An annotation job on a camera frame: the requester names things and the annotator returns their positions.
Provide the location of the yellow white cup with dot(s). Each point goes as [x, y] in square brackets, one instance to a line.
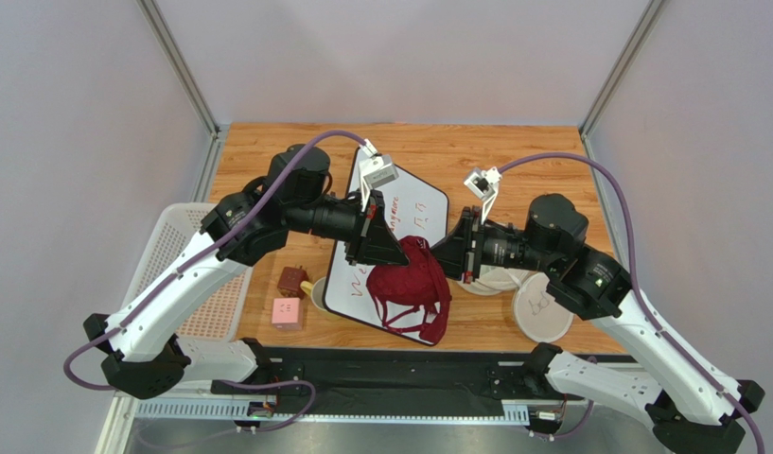
[316, 293]

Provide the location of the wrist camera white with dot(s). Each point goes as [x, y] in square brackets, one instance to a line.
[485, 185]
[374, 172]

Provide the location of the whiteboard with red writing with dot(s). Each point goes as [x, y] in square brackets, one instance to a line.
[412, 207]

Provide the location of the pink eraser block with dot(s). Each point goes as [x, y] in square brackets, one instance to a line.
[287, 313]

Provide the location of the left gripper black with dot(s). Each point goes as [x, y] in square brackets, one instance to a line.
[382, 247]

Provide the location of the white mesh laundry bag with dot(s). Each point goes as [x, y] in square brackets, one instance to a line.
[537, 315]

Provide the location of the dark red power adapter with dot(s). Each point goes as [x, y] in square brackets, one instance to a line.
[290, 281]

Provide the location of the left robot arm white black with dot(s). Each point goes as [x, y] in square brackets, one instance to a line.
[144, 355]

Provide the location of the dark red bra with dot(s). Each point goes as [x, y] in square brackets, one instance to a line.
[412, 299]

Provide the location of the white plastic basket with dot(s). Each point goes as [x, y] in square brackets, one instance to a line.
[215, 292]

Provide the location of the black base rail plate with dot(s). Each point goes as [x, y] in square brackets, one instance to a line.
[401, 382]

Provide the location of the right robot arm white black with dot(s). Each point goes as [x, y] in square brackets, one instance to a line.
[689, 405]

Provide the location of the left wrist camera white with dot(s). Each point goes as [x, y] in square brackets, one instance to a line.
[374, 172]

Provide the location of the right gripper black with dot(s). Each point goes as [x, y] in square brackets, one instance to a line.
[471, 244]

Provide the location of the aluminium frame rail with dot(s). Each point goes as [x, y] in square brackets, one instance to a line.
[190, 419]

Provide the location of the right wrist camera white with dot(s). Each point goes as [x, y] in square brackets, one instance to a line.
[485, 185]

